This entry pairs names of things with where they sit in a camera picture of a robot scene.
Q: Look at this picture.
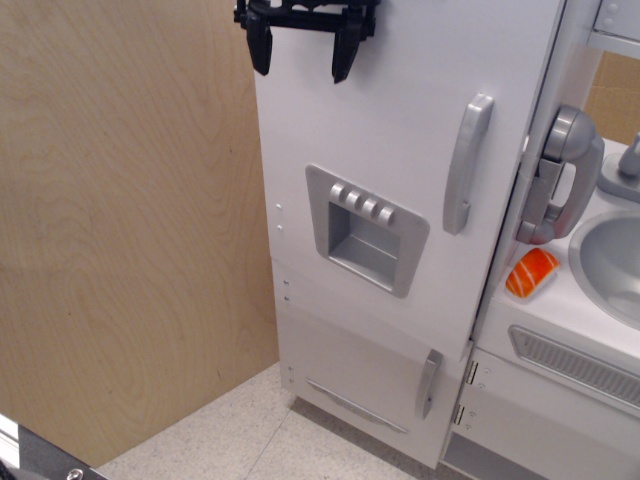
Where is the grey lower door handle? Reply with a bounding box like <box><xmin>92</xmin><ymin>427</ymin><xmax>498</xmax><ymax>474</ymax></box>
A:
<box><xmin>414</xmin><ymin>349</ymin><xmax>443</xmax><ymax>420</ymax></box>

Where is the white lower freezer door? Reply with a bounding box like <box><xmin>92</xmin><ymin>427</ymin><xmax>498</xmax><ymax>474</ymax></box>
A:
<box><xmin>270</xmin><ymin>255</ymin><xmax>471</xmax><ymax>470</ymax></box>

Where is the grey ice dispenser box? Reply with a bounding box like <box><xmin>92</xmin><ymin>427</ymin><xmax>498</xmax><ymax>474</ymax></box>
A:
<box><xmin>305</xmin><ymin>165</ymin><xmax>430</xmax><ymax>298</ymax></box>

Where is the grey vent grille panel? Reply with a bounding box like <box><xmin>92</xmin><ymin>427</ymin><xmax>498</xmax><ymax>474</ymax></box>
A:
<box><xmin>508</xmin><ymin>325</ymin><xmax>639</xmax><ymax>410</ymax></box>

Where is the grey toy sink basin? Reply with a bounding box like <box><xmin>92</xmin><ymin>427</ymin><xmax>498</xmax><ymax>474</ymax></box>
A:
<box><xmin>569</xmin><ymin>210</ymin><xmax>639</xmax><ymax>329</ymax></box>

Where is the grey toy telephone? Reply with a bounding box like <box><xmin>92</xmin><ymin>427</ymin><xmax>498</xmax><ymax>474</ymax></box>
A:
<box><xmin>516</xmin><ymin>105</ymin><xmax>605</xmax><ymax>245</ymax></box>

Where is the orange salmon sushi toy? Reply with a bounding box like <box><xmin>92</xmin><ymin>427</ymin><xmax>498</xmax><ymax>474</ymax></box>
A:
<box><xmin>505</xmin><ymin>248</ymin><xmax>561</xmax><ymax>302</ymax></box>

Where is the grey toy faucet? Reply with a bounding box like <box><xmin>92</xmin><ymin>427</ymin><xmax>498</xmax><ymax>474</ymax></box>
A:
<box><xmin>597</xmin><ymin>134</ymin><xmax>639</xmax><ymax>203</ymax></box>

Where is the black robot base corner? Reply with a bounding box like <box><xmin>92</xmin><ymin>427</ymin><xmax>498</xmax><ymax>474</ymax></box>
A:
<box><xmin>1</xmin><ymin>415</ymin><xmax>105</xmax><ymax>480</ymax></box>

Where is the white fridge door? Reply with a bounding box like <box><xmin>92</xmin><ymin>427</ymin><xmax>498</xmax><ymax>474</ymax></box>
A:
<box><xmin>256</xmin><ymin>1</ymin><xmax>565</xmax><ymax>355</ymax></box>

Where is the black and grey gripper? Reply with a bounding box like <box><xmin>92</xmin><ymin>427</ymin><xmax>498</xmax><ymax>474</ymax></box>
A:
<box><xmin>233</xmin><ymin>0</ymin><xmax>381</xmax><ymax>84</ymax></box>

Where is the grey fridge door handle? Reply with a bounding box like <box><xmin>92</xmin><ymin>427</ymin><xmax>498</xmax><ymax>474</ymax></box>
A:
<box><xmin>442</xmin><ymin>93</ymin><xmax>494</xmax><ymax>235</ymax></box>

